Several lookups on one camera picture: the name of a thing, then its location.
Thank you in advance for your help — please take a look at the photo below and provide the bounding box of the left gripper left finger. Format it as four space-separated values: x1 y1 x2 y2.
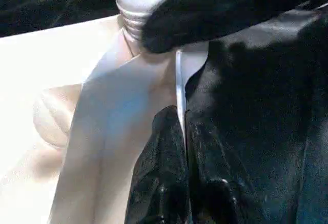
125 106 189 224

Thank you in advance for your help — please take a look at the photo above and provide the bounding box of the white plastic table leg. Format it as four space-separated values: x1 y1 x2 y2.
114 0 211 56

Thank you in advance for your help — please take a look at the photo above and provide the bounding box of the white plastic table top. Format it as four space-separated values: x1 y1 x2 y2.
0 14 210 224

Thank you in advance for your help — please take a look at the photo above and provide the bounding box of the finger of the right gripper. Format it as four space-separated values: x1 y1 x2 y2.
140 0 328 54

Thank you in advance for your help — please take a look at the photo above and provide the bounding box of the black mat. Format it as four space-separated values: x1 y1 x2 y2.
0 0 328 224

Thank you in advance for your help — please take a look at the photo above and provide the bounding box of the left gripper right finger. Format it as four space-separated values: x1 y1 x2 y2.
183 109 267 224

